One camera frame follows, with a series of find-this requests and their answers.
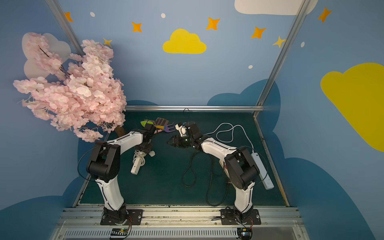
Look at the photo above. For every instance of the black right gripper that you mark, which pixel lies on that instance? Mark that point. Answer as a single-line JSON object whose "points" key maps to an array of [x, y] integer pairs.
{"points": [[182, 141]]}

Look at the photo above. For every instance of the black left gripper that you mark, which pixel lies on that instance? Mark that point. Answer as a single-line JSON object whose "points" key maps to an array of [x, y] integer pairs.
{"points": [[151, 130]]}

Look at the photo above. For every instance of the white power strip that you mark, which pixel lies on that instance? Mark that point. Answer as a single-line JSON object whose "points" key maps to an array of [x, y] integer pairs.
{"points": [[138, 161]]}

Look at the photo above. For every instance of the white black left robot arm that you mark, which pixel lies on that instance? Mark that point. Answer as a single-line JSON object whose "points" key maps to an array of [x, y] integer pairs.
{"points": [[104, 167]]}

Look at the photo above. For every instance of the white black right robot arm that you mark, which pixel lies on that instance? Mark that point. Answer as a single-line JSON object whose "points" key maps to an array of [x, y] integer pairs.
{"points": [[238, 163]]}

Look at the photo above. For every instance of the small white adapter strip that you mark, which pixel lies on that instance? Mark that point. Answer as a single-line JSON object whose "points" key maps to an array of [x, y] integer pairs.
{"points": [[265, 178]]}

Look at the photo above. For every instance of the green yellow toy trowel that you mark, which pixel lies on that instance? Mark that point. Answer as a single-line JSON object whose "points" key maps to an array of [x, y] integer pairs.
{"points": [[148, 122]]}

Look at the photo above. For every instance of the purple pink toy rake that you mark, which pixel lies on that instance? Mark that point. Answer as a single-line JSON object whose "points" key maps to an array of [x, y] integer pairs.
{"points": [[167, 128]]}

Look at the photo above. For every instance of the brown slotted toy scoop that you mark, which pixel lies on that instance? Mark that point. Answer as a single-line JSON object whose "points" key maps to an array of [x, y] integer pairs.
{"points": [[161, 122]]}

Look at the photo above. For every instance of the brown artificial tree trunk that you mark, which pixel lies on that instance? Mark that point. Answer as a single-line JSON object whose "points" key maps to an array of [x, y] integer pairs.
{"points": [[120, 131]]}

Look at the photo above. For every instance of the pink blossom artificial tree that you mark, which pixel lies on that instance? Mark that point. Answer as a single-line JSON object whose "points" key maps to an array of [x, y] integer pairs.
{"points": [[86, 99]]}

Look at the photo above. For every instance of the horizontal aluminium frame rail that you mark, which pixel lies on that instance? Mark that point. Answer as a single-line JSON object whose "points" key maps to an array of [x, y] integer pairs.
{"points": [[152, 108]]}

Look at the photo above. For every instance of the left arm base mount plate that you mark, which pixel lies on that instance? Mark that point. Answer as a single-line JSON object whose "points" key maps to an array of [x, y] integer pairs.
{"points": [[122, 218]]}

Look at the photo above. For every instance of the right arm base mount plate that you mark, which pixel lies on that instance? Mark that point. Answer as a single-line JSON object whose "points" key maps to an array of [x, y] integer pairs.
{"points": [[233, 217]]}

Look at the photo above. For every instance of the front aluminium rail base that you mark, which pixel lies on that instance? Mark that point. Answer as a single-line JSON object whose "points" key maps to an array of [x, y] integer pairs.
{"points": [[182, 223]]}

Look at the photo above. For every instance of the right vertical aluminium post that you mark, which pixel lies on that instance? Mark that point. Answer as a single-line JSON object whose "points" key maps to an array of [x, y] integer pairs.
{"points": [[294, 30]]}

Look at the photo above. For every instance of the vertical aluminium post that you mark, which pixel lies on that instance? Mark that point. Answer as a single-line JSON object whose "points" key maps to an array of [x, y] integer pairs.
{"points": [[60, 16], [294, 30]]}

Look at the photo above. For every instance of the left vertical aluminium post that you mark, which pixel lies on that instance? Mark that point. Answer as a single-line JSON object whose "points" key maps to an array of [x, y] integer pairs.
{"points": [[60, 16]]}

